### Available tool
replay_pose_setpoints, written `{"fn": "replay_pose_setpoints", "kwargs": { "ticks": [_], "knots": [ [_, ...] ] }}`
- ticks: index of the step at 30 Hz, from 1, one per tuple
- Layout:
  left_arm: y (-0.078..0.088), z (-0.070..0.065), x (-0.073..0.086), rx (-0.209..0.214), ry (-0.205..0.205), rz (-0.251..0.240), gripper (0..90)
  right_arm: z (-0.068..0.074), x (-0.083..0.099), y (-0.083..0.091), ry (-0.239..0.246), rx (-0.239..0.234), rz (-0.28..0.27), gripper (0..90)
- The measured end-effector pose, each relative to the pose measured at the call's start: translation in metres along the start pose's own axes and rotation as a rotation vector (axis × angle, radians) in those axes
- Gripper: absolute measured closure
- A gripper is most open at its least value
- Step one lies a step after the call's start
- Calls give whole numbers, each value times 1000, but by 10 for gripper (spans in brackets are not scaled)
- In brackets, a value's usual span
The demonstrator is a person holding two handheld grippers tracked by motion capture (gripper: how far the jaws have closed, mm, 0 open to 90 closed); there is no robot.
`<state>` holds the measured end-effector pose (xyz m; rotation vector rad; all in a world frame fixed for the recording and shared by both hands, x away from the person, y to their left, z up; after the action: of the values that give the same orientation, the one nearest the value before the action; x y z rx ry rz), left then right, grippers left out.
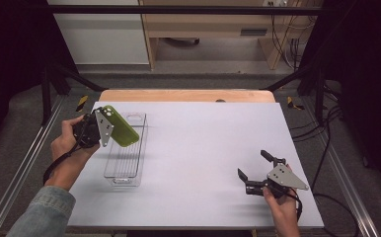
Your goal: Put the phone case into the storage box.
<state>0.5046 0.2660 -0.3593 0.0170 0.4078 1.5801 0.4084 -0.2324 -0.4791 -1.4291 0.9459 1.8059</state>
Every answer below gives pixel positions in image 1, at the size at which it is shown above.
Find clear plastic container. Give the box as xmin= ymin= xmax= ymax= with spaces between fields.
xmin=103 ymin=112 xmax=149 ymax=189

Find person's right hand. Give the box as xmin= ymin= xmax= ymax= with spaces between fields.
xmin=263 ymin=187 xmax=299 ymax=229

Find black cables behind desk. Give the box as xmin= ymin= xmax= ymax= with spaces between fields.
xmin=269 ymin=13 xmax=315 ymax=71

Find wooden table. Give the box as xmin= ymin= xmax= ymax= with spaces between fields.
xmin=99 ymin=88 xmax=276 ymax=104

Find person's left hand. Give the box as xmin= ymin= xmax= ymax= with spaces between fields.
xmin=50 ymin=114 xmax=101 ymax=176

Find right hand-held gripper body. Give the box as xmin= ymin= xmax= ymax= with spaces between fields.
xmin=244 ymin=158 xmax=310 ymax=199

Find light wooden desk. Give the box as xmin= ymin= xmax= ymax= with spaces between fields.
xmin=138 ymin=0 xmax=315 ymax=71

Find black frame strut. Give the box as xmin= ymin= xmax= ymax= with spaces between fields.
xmin=41 ymin=62 xmax=108 ymax=126
xmin=261 ymin=62 xmax=327 ymax=126

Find white power strip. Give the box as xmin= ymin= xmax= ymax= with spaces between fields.
xmin=263 ymin=0 xmax=289 ymax=8

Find green phone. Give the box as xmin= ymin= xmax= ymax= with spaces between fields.
xmin=101 ymin=105 xmax=141 ymax=148

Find black curtain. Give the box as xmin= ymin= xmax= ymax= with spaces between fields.
xmin=0 ymin=0 xmax=78 ymax=162
xmin=299 ymin=0 xmax=381 ymax=194

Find black looped floor cable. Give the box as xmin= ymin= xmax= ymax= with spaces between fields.
xmin=311 ymin=192 xmax=361 ymax=237

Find aluminium rail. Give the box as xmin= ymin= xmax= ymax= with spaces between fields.
xmin=301 ymin=98 xmax=381 ymax=237
xmin=0 ymin=95 xmax=65 ymax=237

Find black horizontal frame bar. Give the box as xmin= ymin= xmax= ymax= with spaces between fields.
xmin=46 ymin=4 xmax=325 ymax=16

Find black floor cables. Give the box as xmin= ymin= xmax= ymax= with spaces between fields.
xmin=289 ymin=83 xmax=343 ymax=194

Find black left gripper strap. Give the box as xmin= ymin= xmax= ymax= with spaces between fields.
xmin=42 ymin=143 xmax=82 ymax=186

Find white cabinet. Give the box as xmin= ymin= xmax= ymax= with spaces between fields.
xmin=46 ymin=0 xmax=150 ymax=65

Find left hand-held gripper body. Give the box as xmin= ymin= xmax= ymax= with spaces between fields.
xmin=72 ymin=108 xmax=114 ymax=149

